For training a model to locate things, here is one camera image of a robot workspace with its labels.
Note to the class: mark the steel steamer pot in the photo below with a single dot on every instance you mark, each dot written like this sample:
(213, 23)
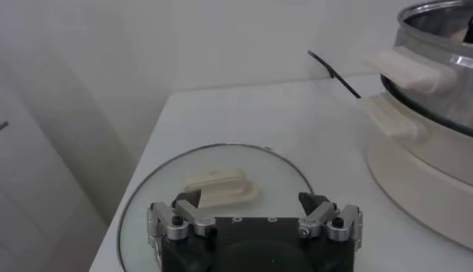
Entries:
(425, 40)

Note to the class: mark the cream electric cooker base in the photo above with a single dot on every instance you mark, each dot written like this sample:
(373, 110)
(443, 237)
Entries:
(417, 177)

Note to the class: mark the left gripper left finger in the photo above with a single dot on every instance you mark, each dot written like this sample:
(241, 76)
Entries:
(184, 212)

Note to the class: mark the glass pot lid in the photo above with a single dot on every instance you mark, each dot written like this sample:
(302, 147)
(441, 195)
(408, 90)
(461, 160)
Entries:
(162, 188)

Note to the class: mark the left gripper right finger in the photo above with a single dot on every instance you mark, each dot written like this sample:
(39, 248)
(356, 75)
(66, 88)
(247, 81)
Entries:
(325, 214)

